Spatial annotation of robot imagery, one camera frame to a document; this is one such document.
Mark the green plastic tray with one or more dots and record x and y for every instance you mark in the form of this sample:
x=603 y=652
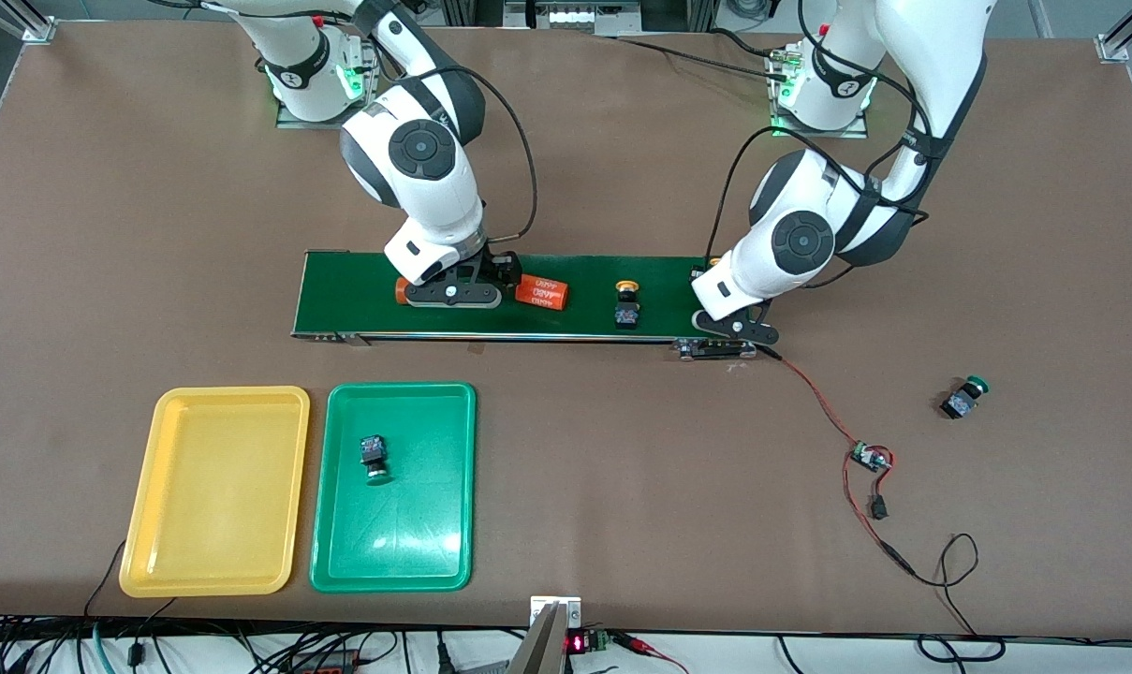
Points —
x=416 y=524

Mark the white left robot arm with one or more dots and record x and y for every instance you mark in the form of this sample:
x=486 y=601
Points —
x=809 y=243

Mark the small controller circuit board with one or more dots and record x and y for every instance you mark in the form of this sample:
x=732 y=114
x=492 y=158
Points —
x=873 y=456

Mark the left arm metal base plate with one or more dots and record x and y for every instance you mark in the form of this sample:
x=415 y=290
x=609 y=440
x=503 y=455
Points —
x=856 y=129

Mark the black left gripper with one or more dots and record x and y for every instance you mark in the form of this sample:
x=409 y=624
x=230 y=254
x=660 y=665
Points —
x=697 y=270

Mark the green mushroom push button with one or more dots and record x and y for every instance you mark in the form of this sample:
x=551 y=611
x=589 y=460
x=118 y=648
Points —
x=373 y=454
x=962 y=401

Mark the yellow mushroom push button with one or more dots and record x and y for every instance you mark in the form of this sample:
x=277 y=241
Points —
x=627 y=314

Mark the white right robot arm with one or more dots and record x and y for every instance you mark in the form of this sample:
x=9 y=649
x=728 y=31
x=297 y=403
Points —
x=425 y=187

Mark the silver metal box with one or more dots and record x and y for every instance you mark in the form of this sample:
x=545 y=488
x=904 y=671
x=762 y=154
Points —
x=570 y=14

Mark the green conveyor belt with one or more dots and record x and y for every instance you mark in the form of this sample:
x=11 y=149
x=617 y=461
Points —
x=584 y=318

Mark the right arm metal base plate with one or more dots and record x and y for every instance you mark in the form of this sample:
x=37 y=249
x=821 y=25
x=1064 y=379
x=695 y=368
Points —
x=289 y=120

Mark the yellow plastic tray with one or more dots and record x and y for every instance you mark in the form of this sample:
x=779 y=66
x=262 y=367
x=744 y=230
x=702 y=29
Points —
x=214 y=491

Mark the aluminium frame corner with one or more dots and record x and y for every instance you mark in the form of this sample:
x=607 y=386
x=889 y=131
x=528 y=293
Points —
x=1113 y=47
x=36 y=28

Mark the orange printed cylinder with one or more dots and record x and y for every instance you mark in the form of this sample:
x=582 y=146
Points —
x=402 y=292
x=542 y=292

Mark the grey metal camera bracket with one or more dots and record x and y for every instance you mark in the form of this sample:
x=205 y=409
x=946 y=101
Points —
x=547 y=646

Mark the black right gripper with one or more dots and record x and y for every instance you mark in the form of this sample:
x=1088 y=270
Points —
x=504 y=269

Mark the red digit display module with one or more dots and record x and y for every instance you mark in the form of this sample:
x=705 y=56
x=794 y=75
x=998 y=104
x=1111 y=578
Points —
x=577 y=643

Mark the red clip lead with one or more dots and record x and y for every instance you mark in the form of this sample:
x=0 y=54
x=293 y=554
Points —
x=642 y=644

